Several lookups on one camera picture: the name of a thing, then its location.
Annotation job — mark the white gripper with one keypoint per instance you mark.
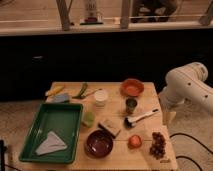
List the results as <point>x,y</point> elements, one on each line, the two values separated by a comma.
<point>167,106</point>

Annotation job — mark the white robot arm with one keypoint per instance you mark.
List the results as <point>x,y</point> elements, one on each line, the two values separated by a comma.
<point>185,83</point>

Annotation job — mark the metal cup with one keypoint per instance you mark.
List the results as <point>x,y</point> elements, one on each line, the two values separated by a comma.
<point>131,104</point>

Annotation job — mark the white paper cup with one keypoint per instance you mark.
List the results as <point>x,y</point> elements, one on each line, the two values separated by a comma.
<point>100,97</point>

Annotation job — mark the light green small cup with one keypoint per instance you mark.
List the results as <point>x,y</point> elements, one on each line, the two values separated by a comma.
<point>88,119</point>

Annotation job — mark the bunch of dark grapes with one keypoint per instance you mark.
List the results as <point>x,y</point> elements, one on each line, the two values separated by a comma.
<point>157,148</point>

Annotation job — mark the orange bowl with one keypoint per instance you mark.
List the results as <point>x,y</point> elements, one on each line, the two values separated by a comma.
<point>132,87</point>

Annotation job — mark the brown sponge block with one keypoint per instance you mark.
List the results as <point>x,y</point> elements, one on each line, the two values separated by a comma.
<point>109,126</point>

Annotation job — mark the dark purple bowl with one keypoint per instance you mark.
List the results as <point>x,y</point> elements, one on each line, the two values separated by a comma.
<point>99,144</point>

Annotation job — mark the green pepper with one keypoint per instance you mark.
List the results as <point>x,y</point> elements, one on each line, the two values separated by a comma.
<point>81,92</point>

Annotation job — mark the green plastic tray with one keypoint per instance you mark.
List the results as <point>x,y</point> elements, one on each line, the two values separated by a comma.
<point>62,118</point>

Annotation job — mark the blue grey sponge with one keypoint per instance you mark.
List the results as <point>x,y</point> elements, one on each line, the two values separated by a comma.
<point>61,98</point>

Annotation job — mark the yellow corn cob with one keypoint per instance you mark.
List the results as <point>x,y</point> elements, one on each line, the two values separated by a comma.
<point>54,90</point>

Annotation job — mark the grey folded cloth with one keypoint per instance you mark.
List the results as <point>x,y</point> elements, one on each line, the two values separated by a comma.
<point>51,144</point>

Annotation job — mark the red white object on shelf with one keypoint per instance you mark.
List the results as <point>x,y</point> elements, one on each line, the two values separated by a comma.
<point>91,16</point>

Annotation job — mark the white handled brush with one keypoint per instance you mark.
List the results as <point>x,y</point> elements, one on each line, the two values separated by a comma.
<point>131,121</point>

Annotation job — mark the wooden handled utensil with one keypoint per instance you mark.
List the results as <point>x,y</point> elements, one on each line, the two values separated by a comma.
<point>91,93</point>

